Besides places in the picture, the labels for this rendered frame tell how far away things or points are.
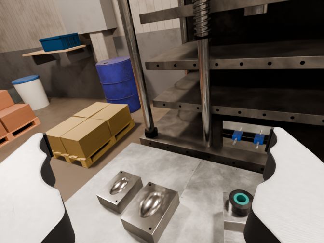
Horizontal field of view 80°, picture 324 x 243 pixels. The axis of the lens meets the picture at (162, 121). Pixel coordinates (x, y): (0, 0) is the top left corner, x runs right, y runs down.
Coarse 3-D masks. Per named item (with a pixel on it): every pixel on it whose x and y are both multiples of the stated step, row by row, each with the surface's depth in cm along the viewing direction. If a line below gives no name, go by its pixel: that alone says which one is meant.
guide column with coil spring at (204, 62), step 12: (204, 0) 81; (204, 12) 83; (204, 24) 86; (204, 48) 90; (204, 60) 93; (204, 72) 96; (204, 84) 99; (204, 96) 102; (204, 108) 106; (204, 120) 109; (204, 132) 113; (204, 144) 118
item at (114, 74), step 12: (108, 60) 356; (120, 60) 336; (108, 72) 327; (120, 72) 330; (132, 72) 349; (108, 84) 339; (120, 84) 338; (132, 84) 351; (108, 96) 354; (120, 96) 348; (132, 96) 357; (132, 108) 365
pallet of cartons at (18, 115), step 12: (0, 96) 361; (0, 108) 362; (12, 108) 361; (24, 108) 364; (0, 120) 330; (12, 120) 344; (24, 120) 364; (36, 120) 383; (0, 132) 328; (12, 132) 344; (24, 132) 363; (0, 144) 334
